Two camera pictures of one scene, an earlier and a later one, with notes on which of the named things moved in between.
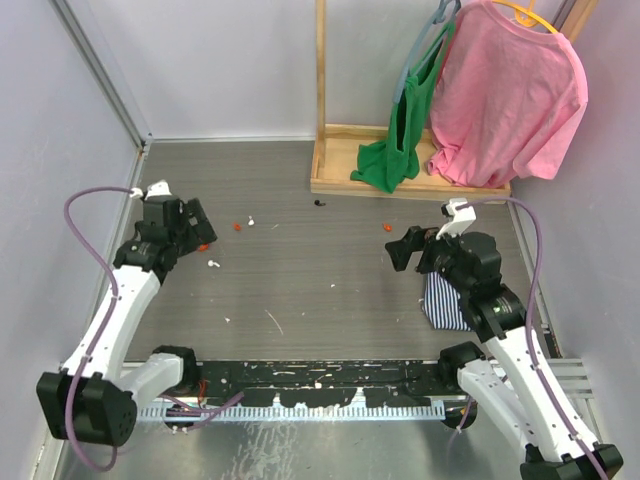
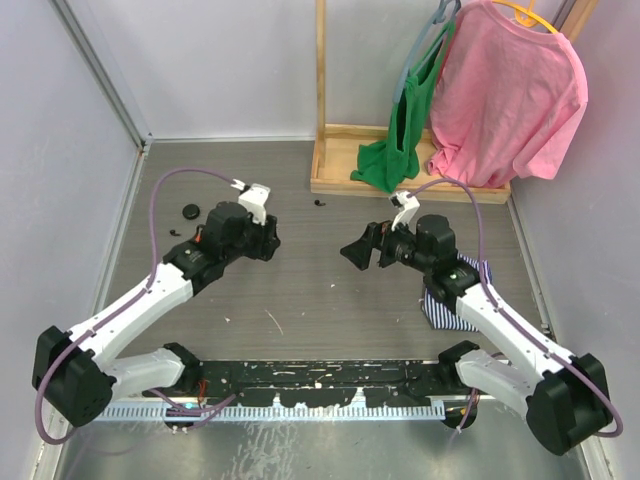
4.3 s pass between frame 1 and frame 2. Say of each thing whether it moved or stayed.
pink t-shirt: stayed
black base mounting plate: stayed
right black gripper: moved
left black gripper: moved
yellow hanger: stayed
